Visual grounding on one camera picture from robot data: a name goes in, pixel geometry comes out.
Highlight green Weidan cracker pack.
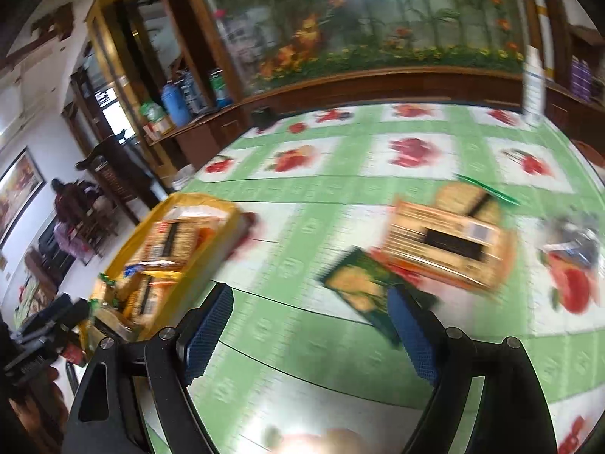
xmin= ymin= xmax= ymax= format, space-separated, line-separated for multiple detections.
xmin=90 ymin=273 xmax=141 ymax=342

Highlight large orange snack packet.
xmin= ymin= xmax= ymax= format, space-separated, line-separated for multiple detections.
xmin=116 ymin=269 xmax=182 ymax=328

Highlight orange soda cracker pack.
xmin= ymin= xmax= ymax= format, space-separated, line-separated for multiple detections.
xmin=125 ymin=216 xmax=219 ymax=272

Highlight person's left hand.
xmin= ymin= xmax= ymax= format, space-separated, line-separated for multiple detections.
xmin=9 ymin=366 xmax=69 ymax=453

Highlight seated person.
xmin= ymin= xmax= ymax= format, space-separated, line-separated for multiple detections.
xmin=50 ymin=178 xmax=116 ymax=266

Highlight yellow cardboard tray box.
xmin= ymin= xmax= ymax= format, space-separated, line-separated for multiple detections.
xmin=78 ymin=193 xmax=251 ymax=354

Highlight clear plastic wrapper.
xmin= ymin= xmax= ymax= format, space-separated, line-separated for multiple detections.
xmin=538 ymin=211 xmax=601 ymax=269

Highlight orange cracker pack back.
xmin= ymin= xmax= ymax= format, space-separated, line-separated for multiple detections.
xmin=380 ymin=199 xmax=516 ymax=292

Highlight dark wooden chair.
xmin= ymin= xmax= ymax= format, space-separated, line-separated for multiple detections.
xmin=76 ymin=130 xmax=160 ymax=210

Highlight dark green snack packet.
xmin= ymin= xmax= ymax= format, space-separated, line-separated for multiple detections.
xmin=316 ymin=246 xmax=439 ymax=349

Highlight yellow green cracker pack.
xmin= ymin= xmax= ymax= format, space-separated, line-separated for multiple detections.
xmin=433 ymin=175 xmax=520 ymax=225

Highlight green snack bag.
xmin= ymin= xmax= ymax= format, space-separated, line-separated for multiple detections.
xmin=140 ymin=101 xmax=166 ymax=123

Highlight blue thermos flask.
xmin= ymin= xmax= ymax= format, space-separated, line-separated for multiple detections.
xmin=161 ymin=81 xmax=192 ymax=127

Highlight grey thermos flask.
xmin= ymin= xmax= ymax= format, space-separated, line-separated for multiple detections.
xmin=180 ymin=71 xmax=207 ymax=116

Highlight white spray bottle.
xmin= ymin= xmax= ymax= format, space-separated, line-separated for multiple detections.
xmin=522 ymin=46 xmax=546 ymax=127

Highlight purple bottles on shelf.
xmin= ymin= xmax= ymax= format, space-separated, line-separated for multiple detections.
xmin=570 ymin=55 xmax=592 ymax=103

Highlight glass flower display cabinet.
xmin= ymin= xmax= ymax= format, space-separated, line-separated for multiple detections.
xmin=202 ymin=0 xmax=554 ymax=95

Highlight framed wall picture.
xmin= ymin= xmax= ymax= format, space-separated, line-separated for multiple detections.
xmin=0 ymin=146 xmax=46 ymax=246

